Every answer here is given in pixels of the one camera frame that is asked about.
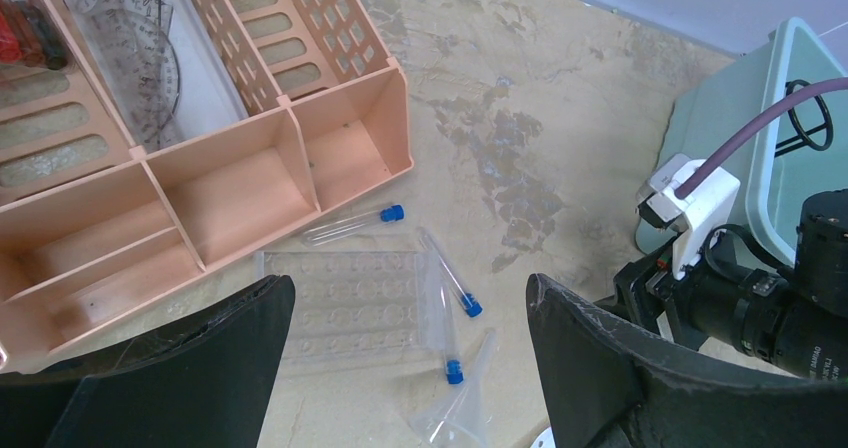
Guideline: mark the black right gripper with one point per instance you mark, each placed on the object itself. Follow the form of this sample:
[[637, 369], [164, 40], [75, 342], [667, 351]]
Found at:
[[645, 289]]

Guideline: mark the clear protractor ruler set pack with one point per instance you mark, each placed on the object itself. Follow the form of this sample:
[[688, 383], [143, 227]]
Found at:
[[161, 68]]

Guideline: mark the blue-capped test tube by organizer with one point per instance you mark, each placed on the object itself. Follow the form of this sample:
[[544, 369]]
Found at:
[[346, 227]]

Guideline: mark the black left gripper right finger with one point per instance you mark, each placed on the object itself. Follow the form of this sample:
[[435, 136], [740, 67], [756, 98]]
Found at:
[[607, 382]]

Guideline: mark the mint green plastic bin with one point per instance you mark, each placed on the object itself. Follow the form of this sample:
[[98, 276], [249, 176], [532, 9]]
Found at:
[[774, 180]]

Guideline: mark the clear plastic funnel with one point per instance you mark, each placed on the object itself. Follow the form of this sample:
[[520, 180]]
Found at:
[[457, 418]]

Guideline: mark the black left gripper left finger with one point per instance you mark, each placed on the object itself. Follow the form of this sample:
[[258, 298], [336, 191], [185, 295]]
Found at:
[[204, 380]]

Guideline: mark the white plastic bin lid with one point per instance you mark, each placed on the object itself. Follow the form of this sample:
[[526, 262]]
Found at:
[[544, 439]]

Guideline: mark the clear test tube rack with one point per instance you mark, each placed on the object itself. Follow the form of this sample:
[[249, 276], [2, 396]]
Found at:
[[353, 304]]

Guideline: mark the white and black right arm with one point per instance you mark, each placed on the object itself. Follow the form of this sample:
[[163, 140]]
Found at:
[[793, 317]]

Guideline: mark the colourful marker pen pack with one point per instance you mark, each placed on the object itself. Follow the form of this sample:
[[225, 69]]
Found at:
[[29, 38]]

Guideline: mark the peach plastic desk organizer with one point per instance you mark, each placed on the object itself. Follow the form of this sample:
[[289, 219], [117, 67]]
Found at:
[[95, 230]]

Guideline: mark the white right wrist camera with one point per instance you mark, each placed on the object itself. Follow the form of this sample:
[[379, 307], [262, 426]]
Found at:
[[693, 216]]

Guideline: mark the blue-capped test tube angled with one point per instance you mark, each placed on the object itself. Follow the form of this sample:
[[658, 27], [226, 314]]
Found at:
[[466, 299]]

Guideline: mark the blue-capped test tube beside rack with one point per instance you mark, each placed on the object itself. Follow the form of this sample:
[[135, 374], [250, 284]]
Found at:
[[441, 319]]

